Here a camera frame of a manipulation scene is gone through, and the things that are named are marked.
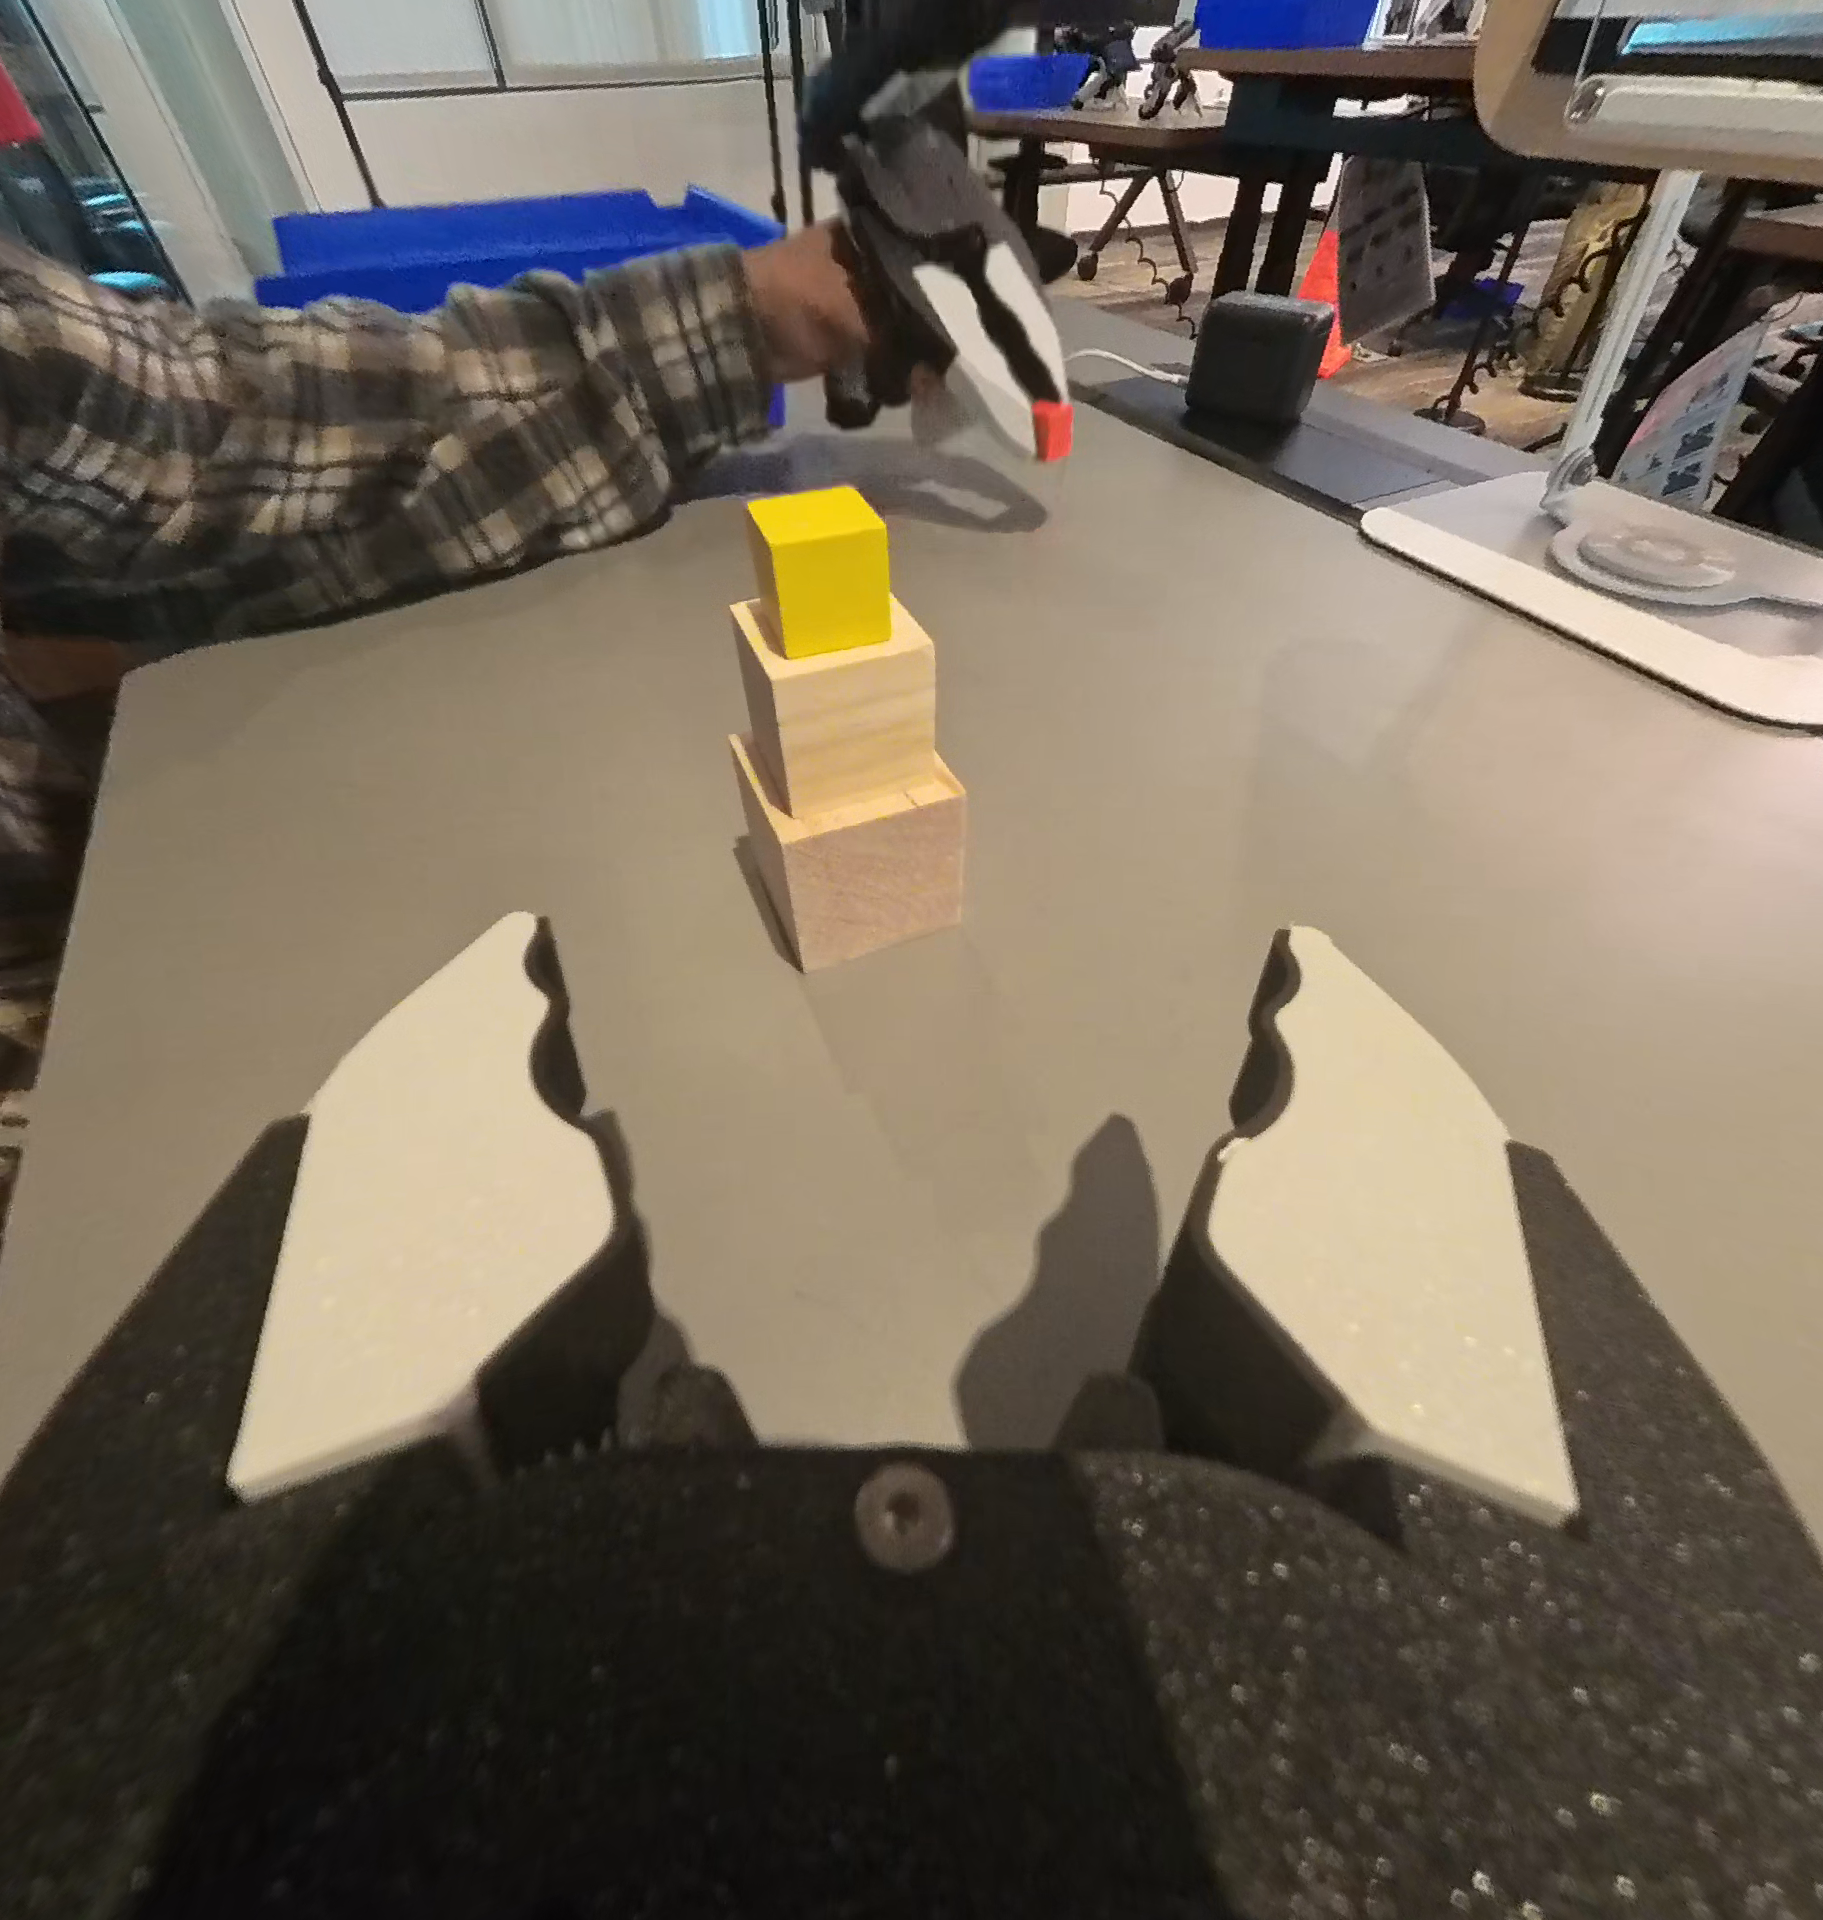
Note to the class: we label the black office chair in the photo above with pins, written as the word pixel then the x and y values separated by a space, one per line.
pixel 1057 255

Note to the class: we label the large blue plastic bin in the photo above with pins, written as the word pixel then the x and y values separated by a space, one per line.
pixel 477 241

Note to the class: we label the blue plastic crate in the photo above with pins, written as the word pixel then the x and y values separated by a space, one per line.
pixel 1286 21

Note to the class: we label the small black toy robot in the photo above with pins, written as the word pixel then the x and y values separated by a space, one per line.
pixel 1137 74

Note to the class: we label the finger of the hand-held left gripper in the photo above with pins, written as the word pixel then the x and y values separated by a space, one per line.
pixel 949 416
pixel 995 308

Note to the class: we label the yellow wooden cube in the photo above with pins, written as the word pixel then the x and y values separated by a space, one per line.
pixel 823 579

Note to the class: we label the person's left forearm plaid sleeve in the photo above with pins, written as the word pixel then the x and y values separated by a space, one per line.
pixel 327 420

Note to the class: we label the orange traffic cone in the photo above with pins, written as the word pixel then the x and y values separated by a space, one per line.
pixel 1320 323

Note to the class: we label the small red wooden cube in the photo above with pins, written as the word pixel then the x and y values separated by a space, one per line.
pixel 1057 433

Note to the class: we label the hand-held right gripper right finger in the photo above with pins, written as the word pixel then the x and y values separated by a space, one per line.
pixel 1376 1245

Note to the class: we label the printed paper sign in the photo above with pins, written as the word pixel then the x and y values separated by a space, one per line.
pixel 1380 249

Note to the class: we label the medium wooden cube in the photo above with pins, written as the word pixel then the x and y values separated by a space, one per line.
pixel 853 721

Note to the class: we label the white tablet stand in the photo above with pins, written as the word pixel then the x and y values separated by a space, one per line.
pixel 1676 631

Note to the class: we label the person's left hand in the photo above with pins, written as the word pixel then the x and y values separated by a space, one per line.
pixel 799 300

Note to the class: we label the tablet screen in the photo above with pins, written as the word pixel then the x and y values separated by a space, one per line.
pixel 1722 113

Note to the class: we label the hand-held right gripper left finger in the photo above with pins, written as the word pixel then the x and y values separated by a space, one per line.
pixel 417 1274

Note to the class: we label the large wooden cube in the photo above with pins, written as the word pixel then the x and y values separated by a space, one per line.
pixel 875 885

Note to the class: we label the black cube-shaped device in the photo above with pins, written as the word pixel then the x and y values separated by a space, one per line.
pixel 1260 356

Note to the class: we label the small blue plastic bin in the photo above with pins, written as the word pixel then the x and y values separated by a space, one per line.
pixel 1033 83

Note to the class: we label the person's plaid shirt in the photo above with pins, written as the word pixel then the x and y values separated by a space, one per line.
pixel 11 901

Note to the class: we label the dark wooden desk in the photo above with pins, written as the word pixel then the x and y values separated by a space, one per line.
pixel 1093 133

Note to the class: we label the printed leaflet card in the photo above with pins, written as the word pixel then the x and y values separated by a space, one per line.
pixel 1684 420

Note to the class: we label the black metal stand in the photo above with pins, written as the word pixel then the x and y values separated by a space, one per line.
pixel 775 121

